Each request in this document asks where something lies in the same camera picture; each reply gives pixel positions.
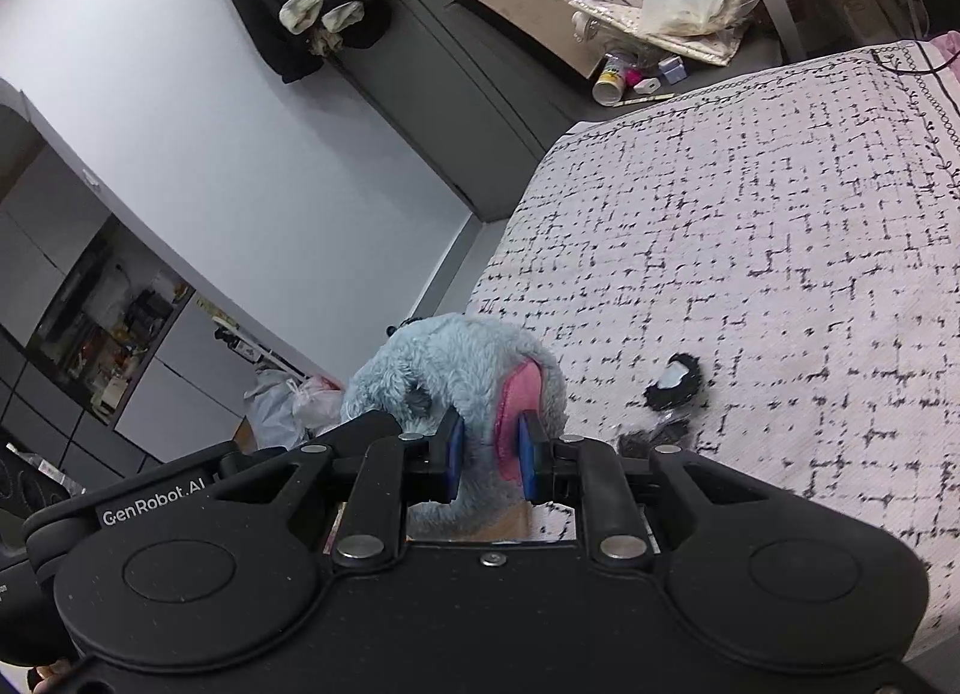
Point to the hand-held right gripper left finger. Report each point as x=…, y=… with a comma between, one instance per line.
x=452, y=458

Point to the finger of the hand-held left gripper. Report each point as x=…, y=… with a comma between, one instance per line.
x=367, y=430

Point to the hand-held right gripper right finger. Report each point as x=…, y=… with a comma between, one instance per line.
x=529, y=458

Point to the blue fluffy plush toy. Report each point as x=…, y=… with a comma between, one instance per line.
x=450, y=364

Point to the pink-printed plastic bag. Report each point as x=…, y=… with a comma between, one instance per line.
x=322, y=401

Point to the grey plastic bag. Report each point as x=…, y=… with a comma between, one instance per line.
x=270, y=405

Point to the black fluffy hair accessory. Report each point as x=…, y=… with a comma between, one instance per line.
x=675, y=383

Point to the white black-patterned bedspread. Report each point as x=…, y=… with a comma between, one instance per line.
x=750, y=214

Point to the grey wardrobe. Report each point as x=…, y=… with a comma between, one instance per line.
x=465, y=102

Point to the white paper tube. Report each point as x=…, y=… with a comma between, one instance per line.
x=611, y=83

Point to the small lavender box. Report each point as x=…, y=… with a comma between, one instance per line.
x=671, y=70

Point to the pink bed sheet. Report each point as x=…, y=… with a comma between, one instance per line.
x=946, y=49

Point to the cluttered wall shelf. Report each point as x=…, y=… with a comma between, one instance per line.
x=112, y=326

